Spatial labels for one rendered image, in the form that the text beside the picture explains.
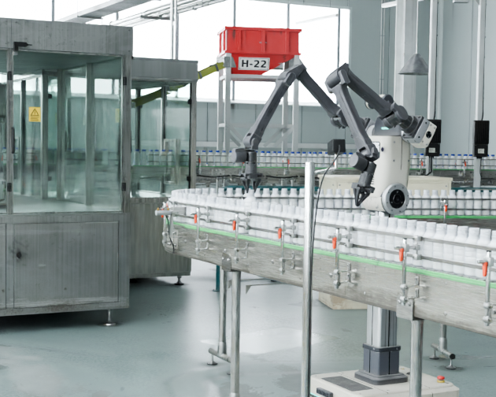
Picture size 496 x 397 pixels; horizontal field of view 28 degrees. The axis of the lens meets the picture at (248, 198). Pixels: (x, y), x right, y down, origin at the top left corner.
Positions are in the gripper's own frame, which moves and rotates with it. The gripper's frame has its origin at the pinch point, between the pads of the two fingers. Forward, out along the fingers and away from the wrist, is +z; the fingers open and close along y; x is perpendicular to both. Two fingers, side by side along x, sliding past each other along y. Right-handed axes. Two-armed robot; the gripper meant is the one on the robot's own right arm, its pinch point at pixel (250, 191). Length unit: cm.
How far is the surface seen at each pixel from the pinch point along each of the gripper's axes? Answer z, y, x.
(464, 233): 7, 1, 162
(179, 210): 14, 6, -74
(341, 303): 117, -252, -304
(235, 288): 50, 2, -12
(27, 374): 121, 66, -168
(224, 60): -119, -271, -583
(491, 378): 122, -195, -42
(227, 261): 35.3, 6.8, -10.8
